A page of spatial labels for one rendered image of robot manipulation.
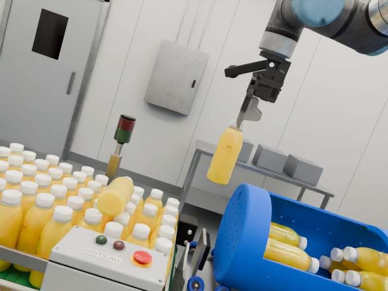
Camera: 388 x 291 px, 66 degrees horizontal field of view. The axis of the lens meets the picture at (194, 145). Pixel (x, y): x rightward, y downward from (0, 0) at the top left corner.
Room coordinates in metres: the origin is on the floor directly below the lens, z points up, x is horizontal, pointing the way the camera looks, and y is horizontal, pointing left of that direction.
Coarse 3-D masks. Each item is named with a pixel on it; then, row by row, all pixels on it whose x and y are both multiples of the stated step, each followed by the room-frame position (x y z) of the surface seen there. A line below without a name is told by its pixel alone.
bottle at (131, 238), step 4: (132, 232) 0.67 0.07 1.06; (128, 236) 0.67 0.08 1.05; (132, 236) 0.66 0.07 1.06; (128, 240) 0.65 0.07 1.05; (132, 240) 0.65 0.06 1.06; (136, 240) 0.65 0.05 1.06; (140, 240) 0.65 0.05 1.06; (144, 240) 0.66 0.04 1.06; (136, 244) 0.65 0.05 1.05; (140, 244) 0.65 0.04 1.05; (144, 244) 0.66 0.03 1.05; (148, 244) 0.67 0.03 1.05; (148, 248) 0.67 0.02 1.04
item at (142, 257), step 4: (136, 252) 0.51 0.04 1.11; (140, 252) 0.52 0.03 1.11; (144, 252) 0.52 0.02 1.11; (136, 256) 0.50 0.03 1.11; (140, 256) 0.50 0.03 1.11; (144, 256) 0.51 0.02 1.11; (148, 256) 0.51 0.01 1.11; (136, 260) 0.50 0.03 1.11; (140, 260) 0.50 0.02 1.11; (144, 260) 0.50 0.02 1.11; (148, 260) 0.50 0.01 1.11
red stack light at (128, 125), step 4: (120, 120) 1.13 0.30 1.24; (124, 120) 1.12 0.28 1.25; (128, 120) 1.12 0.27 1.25; (120, 124) 1.12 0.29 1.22; (124, 124) 1.12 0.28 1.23; (128, 124) 1.13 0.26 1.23; (132, 124) 1.14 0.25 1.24; (124, 128) 1.12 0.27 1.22; (128, 128) 1.13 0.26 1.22; (132, 128) 1.14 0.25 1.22
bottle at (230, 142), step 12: (228, 132) 0.83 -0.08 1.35; (240, 132) 0.84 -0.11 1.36; (228, 144) 0.82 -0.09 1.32; (240, 144) 0.83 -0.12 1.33; (216, 156) 0.83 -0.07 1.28; (228, 156) 0.82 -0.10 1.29; (216, 168) 0.82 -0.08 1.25; (228, 168) 0.82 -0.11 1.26; (216, 180) 0.82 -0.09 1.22; (228, 180) 0.84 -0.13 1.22
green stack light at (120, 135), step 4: (116, 128) 1.14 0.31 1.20; (120, 128) 1.13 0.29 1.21; (116, 132) 1.13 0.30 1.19; (120, 132) 1.12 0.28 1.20; (124, 132) 1.12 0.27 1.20; (128, 132) 1.13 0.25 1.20; (116, 136) 1.12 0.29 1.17; (120, 136) 1.12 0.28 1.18; (124, 136) 1.12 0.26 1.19; (128, 136) 1.13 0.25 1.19; (120, 140) 1.12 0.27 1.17; (124, 140) 1.13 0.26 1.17; (128, 140) 1.14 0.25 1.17
